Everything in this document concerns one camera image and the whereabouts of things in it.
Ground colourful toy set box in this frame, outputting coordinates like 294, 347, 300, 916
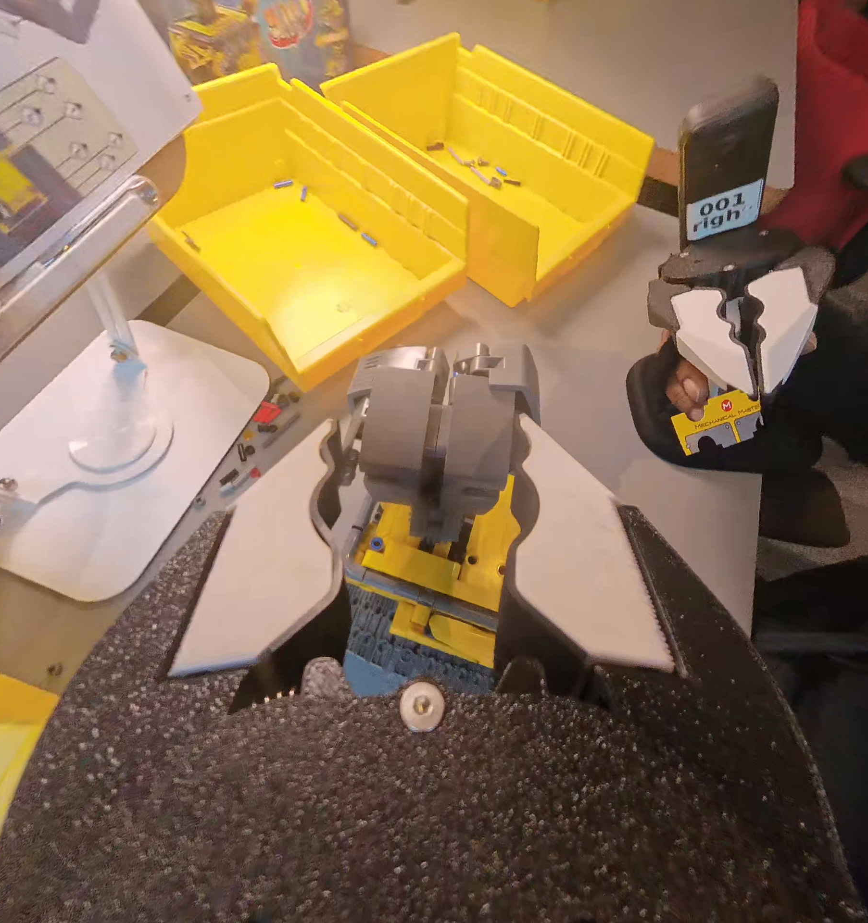
164, 0, 351, 85

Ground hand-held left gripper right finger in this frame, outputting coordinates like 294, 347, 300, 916
496, 419, 680, 705

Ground grey desk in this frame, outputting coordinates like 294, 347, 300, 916
0, 188, 767, 693

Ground scattered small brick parts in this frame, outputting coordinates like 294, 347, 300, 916
203, 378, 308, 509

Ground white book stand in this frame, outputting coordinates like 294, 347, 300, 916
0, 176, 272, 607

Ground small yellow sticker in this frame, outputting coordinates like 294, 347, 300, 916
672, 393, 767, 460

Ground yellow plastic bin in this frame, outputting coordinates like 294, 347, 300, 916
322, 32, 657, 308
0, 664, 63, 866
150, 62, 472, 393

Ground person's right hand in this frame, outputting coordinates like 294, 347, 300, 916
662, 329, 716, 422

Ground instruction booklet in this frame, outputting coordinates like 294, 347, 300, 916
0, 0, 204, 297

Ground yellow grey brick robot model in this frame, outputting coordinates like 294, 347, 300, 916
319, 344, 543, 708

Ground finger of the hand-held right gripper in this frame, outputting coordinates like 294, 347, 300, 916
669, 289, 759, 393
749, 267, 821, 398

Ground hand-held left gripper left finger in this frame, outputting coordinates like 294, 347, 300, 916
167, 423, 354, 711

